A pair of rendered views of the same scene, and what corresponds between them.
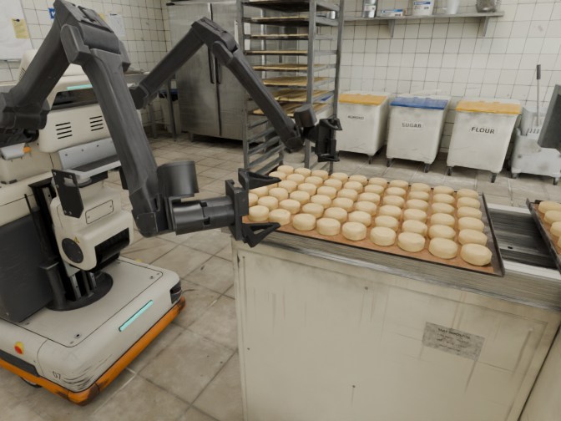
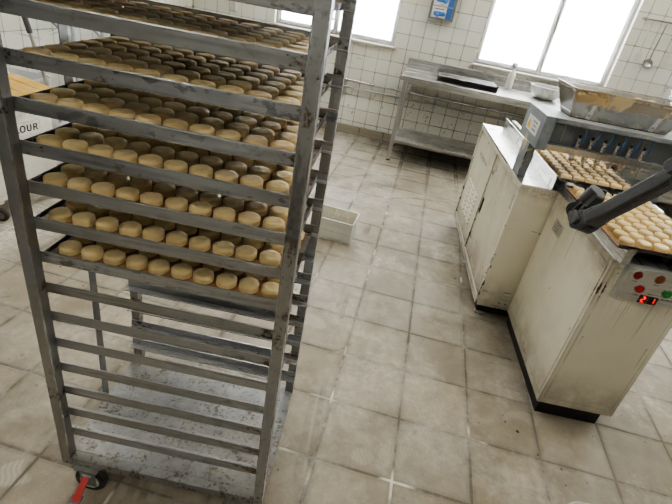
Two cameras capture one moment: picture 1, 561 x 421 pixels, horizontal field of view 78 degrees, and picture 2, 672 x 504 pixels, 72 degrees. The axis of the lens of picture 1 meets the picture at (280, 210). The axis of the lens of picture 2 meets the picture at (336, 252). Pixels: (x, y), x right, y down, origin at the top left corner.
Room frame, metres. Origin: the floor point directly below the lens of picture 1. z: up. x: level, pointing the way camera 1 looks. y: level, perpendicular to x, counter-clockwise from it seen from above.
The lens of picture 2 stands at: (2.58, 1.07, 1.54)
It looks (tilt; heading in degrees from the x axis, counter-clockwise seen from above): 30 degrees down; 248
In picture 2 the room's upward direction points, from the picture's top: 11 degrees clockwise
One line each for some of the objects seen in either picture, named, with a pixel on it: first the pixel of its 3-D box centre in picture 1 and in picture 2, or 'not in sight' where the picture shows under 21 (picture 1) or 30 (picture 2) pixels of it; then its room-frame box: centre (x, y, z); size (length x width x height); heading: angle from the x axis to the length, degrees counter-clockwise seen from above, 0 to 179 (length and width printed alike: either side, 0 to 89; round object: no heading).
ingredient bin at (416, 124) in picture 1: (416, 131); not in sight; (4.01, -1.56, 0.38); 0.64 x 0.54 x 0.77; 151
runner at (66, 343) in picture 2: (268, 143); (164, 360); (2.62, 0.09, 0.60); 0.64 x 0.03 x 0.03; 156
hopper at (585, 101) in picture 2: not in sight; (617, 108); (0.57, -0.72, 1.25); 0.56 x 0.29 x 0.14; 156
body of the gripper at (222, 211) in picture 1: (220, 211); not in sight; (0.58, 0.11, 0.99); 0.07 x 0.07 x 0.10; 22
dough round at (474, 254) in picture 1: (475, 254); not in sight; (0.56, -0.37, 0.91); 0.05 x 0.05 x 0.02
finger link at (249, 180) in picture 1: (257, 189); not in sight; (0.61, 0.04, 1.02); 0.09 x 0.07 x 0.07; 112
